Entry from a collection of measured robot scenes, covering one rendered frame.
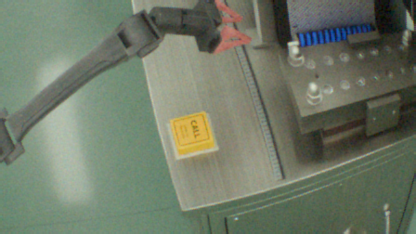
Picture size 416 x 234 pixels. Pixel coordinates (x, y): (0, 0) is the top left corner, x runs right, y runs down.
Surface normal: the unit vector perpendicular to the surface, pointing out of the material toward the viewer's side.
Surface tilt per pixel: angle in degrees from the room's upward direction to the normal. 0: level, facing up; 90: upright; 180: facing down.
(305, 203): 90
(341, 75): 0
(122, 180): 0
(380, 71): 0
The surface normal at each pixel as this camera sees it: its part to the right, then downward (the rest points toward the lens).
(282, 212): 0.23, 0.81
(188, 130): -0.08, -0.54
